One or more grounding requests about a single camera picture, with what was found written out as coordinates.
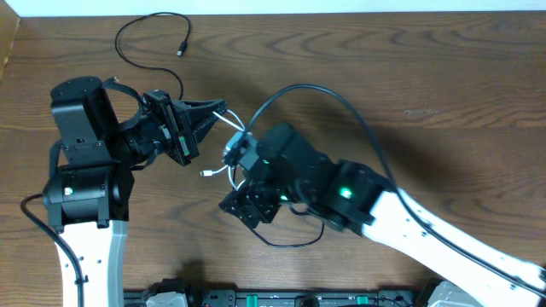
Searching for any white usb cable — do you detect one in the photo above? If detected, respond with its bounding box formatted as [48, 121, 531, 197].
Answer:
[199, 109, 248, 192]

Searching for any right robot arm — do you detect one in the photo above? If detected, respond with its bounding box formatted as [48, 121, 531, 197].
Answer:
[219, 124, 545, 306]

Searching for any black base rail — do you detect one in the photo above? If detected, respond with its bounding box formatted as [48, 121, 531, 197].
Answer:
[124, 279, 419, 307]

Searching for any black usb cable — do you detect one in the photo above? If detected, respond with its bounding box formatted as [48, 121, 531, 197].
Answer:
[247, 221, 325, 249]
[104, 11, 192, 101]

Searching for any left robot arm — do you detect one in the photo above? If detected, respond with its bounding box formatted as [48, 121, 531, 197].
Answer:
[43, 76, 227, 306]

